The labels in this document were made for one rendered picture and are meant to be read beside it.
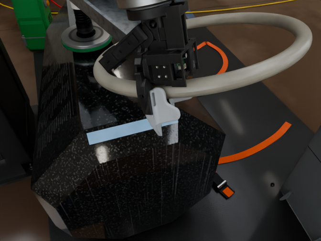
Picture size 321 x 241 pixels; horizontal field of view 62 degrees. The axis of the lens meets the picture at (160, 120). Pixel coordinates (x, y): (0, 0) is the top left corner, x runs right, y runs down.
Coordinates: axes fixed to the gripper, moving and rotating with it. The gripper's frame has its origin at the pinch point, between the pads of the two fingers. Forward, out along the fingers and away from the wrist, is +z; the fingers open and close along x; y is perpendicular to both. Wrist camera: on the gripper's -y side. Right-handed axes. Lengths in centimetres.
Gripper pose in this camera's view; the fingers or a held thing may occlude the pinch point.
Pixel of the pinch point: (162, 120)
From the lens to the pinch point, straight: 50.0
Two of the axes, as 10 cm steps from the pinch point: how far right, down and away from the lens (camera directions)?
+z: 1.9, 8.4, 5.1
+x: 3.9, -5.4, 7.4
